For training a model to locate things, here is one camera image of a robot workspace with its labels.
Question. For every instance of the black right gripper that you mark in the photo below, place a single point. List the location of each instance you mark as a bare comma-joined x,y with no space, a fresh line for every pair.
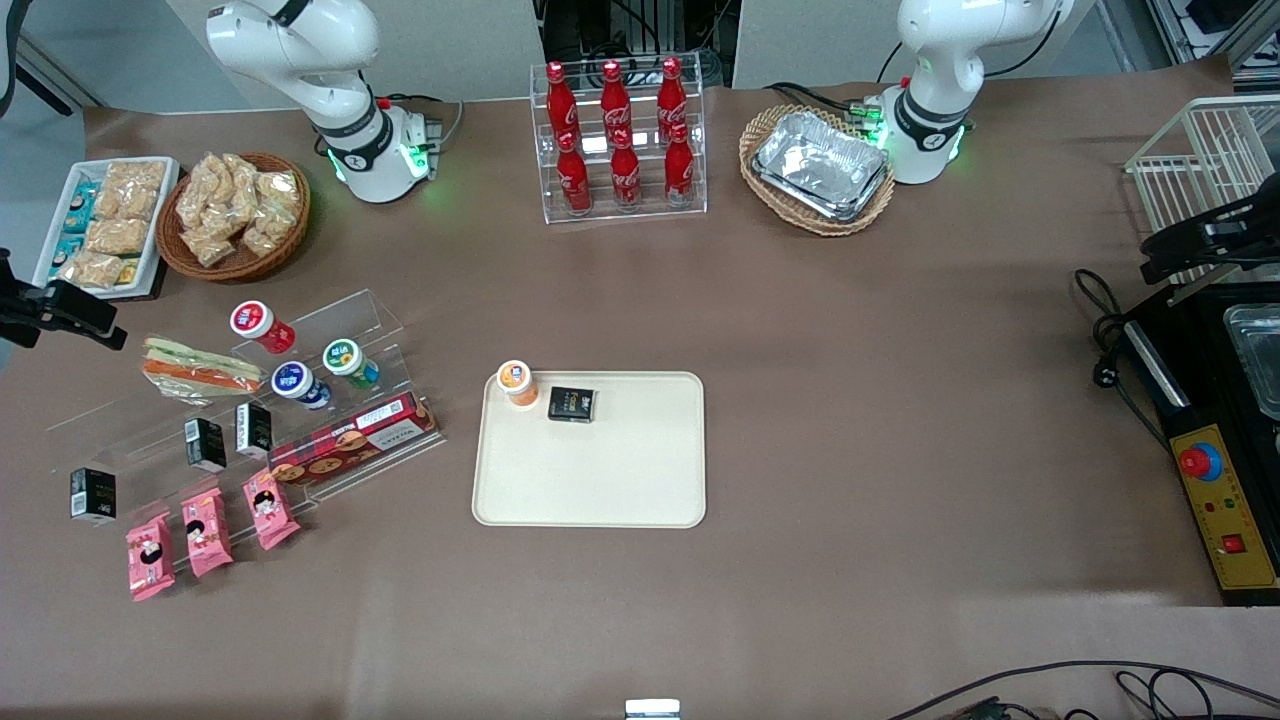
22,305

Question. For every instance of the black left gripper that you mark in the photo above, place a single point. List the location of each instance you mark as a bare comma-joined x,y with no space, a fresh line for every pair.
1243,229

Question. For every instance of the triangle sandwich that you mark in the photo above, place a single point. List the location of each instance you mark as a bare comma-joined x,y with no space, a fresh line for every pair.
200,368

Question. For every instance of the white rectangular snack tray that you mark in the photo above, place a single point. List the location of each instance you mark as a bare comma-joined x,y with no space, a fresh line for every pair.
48,250

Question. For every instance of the beige plastic tray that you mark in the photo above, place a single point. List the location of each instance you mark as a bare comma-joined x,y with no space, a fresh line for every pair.
600,470

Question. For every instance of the tan cracker packet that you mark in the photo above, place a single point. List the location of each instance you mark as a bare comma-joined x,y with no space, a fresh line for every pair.
117,236
92,269
135,175
125,203

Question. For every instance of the blue snack packet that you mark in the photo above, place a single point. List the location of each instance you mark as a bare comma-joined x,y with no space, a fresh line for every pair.
66,255
82,205

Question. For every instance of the clear bag tan snacks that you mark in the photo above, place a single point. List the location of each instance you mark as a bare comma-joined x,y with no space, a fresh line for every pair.
208,246
278,188
268,232
198,195
232,172
243,212

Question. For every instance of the dark brown wicker basket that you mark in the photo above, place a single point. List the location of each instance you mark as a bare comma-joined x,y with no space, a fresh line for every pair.
240,268

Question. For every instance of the red lid drink bottle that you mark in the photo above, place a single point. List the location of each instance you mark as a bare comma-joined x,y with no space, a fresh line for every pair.
255,322

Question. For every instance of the small black white carton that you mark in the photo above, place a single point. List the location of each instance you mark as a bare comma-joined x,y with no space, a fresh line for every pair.
254,430
205,445
93,495

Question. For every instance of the red emergency stop button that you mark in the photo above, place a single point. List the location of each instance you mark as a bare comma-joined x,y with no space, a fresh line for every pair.
1198,460

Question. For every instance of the blue lid drink bottle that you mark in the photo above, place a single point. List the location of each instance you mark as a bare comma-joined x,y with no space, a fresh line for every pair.
295,383

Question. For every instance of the pink snack packet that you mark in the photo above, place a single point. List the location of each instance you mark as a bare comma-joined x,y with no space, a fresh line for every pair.
207,532
270,508
150,556

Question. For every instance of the clear acrylic stepped shelf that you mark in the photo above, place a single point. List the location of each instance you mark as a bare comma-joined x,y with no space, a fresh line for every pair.
345,320

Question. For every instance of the green lid drink bottle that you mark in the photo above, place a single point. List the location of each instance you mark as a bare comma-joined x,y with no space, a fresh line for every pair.
345,358

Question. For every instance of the black sealing machine yellow panel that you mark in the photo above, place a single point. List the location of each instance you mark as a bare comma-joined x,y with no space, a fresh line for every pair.
1225,540

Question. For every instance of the red plaid cookie box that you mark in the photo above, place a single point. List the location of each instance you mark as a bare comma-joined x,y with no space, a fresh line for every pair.
350,442

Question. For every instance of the stacked aluminium foil trays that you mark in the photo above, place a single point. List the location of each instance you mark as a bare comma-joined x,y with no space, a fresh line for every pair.
820,165

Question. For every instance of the light wicker basket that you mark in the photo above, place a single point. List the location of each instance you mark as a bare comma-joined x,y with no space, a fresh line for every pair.
765,195

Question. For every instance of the orange lid drink cup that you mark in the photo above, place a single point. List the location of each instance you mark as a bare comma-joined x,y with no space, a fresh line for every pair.
516,380

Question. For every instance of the small black box gold print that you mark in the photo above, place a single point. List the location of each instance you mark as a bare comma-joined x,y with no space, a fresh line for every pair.
572,403

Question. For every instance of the red cola bottle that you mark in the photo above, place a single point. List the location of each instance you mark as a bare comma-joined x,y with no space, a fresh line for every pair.
679,168
626,175
671,98
574,180
615,100
560,105

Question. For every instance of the clear acrylic bottle rack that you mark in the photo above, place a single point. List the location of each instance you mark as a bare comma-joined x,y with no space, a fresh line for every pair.
645,210

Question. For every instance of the black equipment rack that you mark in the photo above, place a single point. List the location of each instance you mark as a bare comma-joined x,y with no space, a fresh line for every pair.
630,35

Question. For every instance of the small silver white device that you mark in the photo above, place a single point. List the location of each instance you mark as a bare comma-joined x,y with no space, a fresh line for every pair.
652,710

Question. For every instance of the aluminium frame profile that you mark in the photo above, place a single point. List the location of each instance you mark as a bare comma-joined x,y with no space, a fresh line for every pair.
1215,30

